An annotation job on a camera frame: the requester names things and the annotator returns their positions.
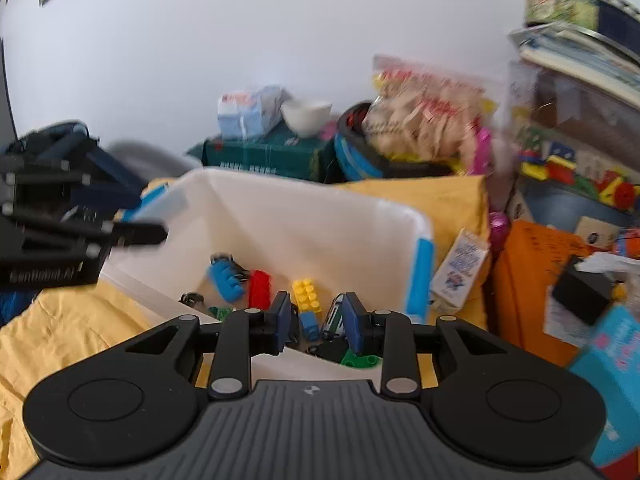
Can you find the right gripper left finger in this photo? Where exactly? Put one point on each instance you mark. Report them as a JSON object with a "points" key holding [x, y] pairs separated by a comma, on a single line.
{"points": [[242, 335]]}

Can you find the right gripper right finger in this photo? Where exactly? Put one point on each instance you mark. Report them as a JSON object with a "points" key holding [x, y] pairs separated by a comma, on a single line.
{"points": [[395, 339]]}

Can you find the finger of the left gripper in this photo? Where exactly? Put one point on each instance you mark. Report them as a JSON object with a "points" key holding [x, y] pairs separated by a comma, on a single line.
{"points": [[135, 234]]}

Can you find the red lego brick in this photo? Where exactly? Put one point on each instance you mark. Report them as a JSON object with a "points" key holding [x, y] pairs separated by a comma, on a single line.
{"points": [[259, 290]]}

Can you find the small blue lego brick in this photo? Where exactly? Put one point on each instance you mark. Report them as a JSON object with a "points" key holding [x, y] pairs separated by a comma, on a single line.
{"points": [[309, 326]]}

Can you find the green lego plate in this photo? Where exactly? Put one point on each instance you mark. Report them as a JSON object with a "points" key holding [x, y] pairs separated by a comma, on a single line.
{"points": [[352, 360]]}

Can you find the yellow brick in bin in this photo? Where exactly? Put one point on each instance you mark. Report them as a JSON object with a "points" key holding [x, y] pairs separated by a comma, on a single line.
{"points": [[306, 297]]}

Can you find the white plastic bin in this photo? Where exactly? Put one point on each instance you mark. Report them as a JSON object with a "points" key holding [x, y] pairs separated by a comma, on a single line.
{"points": [[341, 240]]}

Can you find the small card pack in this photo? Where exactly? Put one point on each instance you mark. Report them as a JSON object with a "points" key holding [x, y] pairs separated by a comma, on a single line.
{"points": [[455, 277]]}

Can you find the yellow cloth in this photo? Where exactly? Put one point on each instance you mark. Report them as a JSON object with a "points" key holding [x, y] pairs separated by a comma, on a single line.
{"points": [[63, 326]]}

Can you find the orange box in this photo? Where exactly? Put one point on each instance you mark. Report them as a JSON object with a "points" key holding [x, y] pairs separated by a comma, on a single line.
{"points": [[528, 267]]}

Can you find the tissue pack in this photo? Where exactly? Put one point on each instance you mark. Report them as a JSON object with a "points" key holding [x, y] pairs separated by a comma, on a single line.
{"points": [[249, 115]]}

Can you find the black rectangular block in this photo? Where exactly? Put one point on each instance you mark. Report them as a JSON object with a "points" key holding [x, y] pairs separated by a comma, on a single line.
{"points": [[583, 294]]}

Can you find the white bowl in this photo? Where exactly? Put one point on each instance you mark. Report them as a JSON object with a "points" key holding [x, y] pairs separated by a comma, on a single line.
{"points": [[306, 118]]}

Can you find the blue card box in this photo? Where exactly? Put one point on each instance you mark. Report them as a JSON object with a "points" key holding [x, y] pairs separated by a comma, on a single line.
{"points": [[610, 362]]}

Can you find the bag of wooden pieces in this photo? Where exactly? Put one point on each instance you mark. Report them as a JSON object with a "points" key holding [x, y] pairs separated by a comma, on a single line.
{"points": [[426, 114]]}

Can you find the toy block tub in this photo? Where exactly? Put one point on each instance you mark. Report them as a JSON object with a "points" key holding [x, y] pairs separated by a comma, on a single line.
{"points": [[564, 185]]}

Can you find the round tin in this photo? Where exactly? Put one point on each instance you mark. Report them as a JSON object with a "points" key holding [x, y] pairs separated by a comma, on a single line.
{"points": [[617, 20]]}

